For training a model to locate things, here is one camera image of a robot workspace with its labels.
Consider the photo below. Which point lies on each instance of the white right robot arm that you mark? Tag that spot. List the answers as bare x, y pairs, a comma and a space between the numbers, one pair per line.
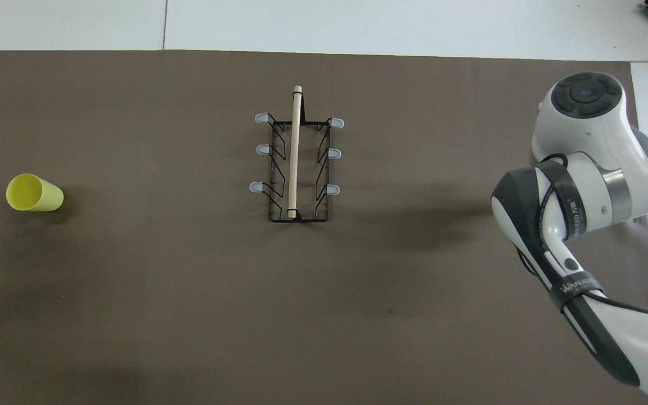
588, 169

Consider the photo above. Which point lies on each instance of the brown table mat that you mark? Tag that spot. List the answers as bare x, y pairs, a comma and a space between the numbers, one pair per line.
189, 281

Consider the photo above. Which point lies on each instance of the yellow plastic cup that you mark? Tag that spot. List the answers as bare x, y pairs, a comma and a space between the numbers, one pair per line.
40, 194

